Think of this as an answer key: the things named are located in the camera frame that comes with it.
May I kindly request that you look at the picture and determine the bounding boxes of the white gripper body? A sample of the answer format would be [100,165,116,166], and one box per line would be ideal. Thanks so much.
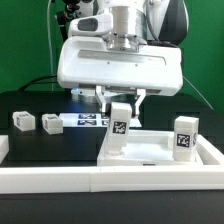
[57,13,183,96]

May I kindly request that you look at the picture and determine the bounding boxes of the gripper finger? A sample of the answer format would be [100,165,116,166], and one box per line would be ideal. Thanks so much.
[95,86,107,114]
[133,89,146,117]

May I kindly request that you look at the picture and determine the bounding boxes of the white square tabletop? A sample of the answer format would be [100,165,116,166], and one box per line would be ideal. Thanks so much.
[97,130,203,166]

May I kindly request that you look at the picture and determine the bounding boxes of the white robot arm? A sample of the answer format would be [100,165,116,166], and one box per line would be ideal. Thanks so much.
[57,0,189,114]

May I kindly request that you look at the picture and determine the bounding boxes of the white sheet with AprilTags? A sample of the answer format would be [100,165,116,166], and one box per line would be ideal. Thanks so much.
[59,113,110,127]

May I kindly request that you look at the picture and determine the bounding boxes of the white U-shaped fence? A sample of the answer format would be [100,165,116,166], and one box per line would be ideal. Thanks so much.
[0,137,224,194]

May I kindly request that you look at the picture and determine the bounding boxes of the white thin cable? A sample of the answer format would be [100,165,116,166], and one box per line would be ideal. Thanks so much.
[46,0,56,92]

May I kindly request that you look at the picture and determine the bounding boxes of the black cable bundle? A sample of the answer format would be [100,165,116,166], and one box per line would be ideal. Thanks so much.
[18,74,59,93]

